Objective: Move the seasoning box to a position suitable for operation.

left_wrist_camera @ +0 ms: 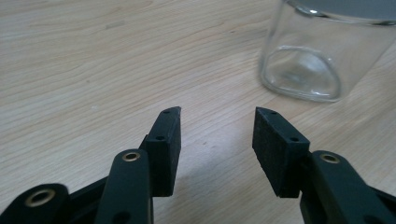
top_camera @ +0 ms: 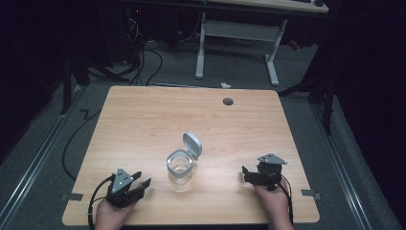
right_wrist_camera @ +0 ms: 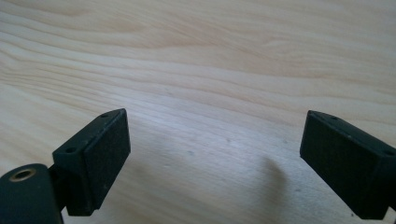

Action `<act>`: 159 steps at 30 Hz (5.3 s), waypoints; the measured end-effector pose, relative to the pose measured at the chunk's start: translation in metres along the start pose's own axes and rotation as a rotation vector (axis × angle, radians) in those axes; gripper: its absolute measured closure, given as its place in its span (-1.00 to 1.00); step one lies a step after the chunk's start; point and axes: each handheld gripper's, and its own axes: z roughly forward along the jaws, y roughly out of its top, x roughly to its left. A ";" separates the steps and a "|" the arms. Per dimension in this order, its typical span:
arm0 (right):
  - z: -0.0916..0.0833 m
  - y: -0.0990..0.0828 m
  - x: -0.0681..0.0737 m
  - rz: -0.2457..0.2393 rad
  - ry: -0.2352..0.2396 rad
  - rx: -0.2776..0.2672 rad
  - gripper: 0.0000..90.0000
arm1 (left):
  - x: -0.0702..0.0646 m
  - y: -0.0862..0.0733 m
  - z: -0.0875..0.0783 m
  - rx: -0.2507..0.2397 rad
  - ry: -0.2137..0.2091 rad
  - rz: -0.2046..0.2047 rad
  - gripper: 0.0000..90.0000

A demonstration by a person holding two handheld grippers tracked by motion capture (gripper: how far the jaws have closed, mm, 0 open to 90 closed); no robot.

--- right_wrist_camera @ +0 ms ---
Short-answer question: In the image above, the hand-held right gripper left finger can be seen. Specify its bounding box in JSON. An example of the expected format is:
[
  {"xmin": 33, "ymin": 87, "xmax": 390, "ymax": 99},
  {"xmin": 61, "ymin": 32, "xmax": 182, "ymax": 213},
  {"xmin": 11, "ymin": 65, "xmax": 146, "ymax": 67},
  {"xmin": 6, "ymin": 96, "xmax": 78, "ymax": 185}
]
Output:
[{"xmin": 49, "ymin": 107, "xmax": 132, "ymax": 217}]

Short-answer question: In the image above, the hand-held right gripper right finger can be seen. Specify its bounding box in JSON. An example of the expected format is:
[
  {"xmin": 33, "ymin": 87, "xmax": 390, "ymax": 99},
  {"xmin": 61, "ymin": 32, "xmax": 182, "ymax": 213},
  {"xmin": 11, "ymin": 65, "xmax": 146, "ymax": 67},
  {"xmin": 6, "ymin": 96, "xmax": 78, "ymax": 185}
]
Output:
[{"xmin": 299, "ymin": 109, "xmax": 396, "ymax": 220}]

